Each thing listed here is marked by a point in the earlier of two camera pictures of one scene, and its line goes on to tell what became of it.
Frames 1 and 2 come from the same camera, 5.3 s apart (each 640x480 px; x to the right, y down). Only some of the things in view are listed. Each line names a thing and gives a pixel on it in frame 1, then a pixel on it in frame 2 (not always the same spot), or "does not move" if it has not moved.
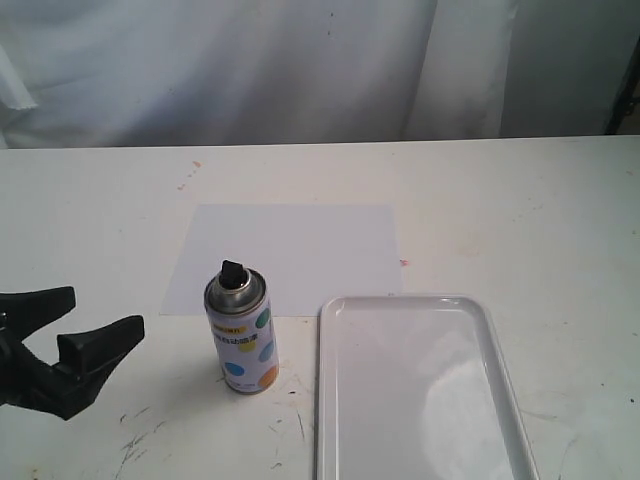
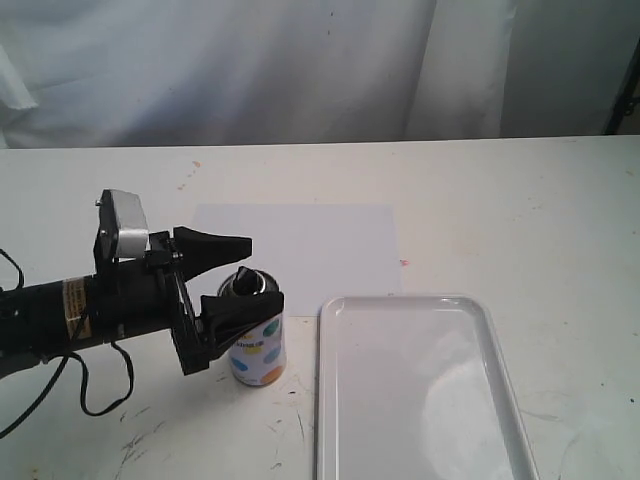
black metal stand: (627, 99) does not move
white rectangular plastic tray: (417, 387) does not move
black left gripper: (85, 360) → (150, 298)
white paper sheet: (305, 254) does not move
